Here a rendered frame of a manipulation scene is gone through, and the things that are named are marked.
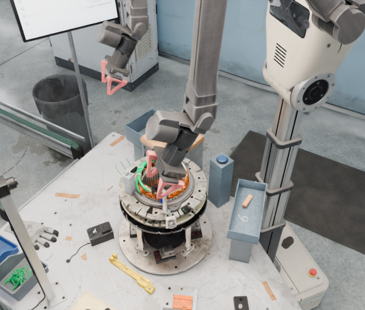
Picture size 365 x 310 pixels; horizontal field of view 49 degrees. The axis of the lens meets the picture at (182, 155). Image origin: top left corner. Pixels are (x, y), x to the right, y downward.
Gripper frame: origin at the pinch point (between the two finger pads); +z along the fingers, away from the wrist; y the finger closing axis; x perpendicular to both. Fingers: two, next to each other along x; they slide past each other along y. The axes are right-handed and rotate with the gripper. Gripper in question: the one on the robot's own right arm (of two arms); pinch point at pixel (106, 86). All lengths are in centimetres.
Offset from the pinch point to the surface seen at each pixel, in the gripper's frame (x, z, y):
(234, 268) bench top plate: 58, 36, 50
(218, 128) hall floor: 162, 63, -117
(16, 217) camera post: -24, 30, 37
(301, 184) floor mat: 186, 48, -35
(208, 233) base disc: 54, 36, 32
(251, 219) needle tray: 50, 12, 47
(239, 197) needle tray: 51, 11, 36
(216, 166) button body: 50, 13, 17
